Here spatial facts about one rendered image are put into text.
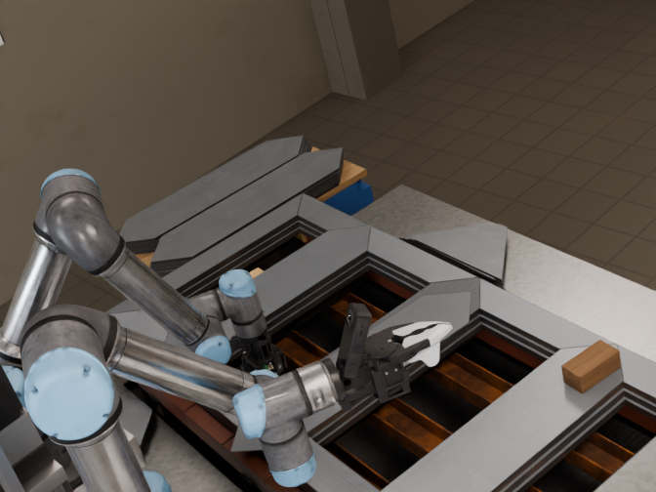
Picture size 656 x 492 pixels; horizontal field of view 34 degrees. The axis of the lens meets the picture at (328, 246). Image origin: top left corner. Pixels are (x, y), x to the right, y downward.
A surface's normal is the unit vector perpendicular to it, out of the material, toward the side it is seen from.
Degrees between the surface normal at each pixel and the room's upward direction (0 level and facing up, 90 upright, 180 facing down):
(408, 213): 0
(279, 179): 0
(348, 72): 90
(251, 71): 90
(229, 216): 0
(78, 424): 84
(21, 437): 90
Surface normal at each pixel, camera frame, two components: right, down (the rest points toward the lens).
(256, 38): 0.68, 0.27
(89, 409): 0.28, 0.36
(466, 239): -0.22, -0.81
